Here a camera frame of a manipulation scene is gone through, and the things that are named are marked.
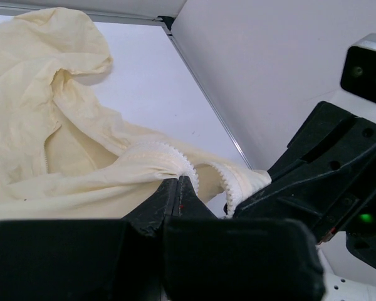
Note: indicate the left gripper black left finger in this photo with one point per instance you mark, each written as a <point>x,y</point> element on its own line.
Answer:
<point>86,259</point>

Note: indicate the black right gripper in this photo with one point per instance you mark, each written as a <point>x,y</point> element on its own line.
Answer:
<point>326,179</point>

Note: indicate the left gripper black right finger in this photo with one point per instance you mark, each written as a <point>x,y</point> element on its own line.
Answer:
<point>207,258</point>

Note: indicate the cream yellow zip jacket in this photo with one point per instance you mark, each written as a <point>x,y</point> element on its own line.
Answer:
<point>63,154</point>

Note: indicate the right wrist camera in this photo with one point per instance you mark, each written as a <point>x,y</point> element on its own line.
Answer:
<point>359,70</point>

